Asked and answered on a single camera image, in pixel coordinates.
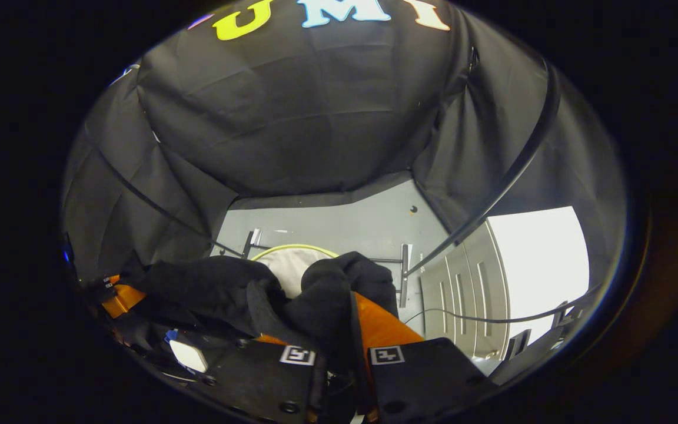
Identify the black clothes rack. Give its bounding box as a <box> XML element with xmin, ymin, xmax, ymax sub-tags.
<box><xmin>97</xmin><ymin>58</ymin><xmax>562</xmax><ymax>310</ymax></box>

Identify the beige laundry hamper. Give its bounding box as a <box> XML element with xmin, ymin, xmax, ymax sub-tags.
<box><xmin>251</xmin><ymin>243</ymin><xmax>340</xmax><ymax>299</ymax></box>

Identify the black knit garment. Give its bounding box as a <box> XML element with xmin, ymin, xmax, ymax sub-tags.
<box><xmin>115</xmin><ymin>251</ymin><xmax>400</xmax><ymax>355</ymax></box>

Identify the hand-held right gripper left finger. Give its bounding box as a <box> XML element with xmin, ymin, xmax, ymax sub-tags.
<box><xmin>204</xmin><ymin>334</ymin><xmax>325</xmax><ymax>424</ymax></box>

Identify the white garment tag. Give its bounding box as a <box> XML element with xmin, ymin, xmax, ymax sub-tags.
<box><xmin>168</xmin><ymin>330</ymin><xmax>209</xmax><ymax>373</ymax></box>

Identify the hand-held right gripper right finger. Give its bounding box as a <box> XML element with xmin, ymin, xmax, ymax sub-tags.
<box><xmin>349</xmin><ymin>291</ymin><xmax>496</xmax><ymax>424</ymax></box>

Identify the black cable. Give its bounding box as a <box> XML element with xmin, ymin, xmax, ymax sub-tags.
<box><xmin>404</xmin><ymin>284</ymin><xmax>603</xmax><ymax>326</ymax></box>

